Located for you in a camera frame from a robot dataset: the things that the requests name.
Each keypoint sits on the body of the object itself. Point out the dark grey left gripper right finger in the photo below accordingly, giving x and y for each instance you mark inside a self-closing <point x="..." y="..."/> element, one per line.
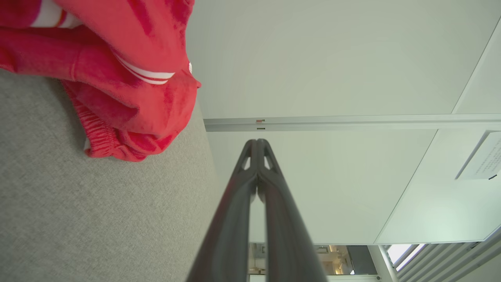
<point x="285" y="235"/>

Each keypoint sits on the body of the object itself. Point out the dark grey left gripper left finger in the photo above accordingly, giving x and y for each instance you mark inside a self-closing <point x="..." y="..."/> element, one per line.
<point x="229" y="235"/>

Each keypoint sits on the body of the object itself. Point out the red Bulls print shorts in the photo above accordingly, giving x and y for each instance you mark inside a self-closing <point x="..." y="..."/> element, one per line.
<point x="117" y="117"/>

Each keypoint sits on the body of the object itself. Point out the red shirt with white sleeves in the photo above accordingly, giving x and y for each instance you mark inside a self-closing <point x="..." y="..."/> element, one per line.
<point x="148" y="31"/>

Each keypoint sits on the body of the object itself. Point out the grey fabric sofa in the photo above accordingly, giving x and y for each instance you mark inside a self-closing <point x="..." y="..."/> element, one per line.
<point x="98" y="215"/>

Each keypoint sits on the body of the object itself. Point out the grey window blinds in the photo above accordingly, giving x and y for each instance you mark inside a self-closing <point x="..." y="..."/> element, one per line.
<point x="442" y="262"/>

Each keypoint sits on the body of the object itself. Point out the aluminium wall rail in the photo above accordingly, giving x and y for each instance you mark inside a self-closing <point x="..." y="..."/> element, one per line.
<point x="352" y="122"/>

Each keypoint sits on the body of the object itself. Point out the white paper wall notice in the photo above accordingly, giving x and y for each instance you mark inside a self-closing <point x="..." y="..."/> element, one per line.
<point x="483" y="156"/>

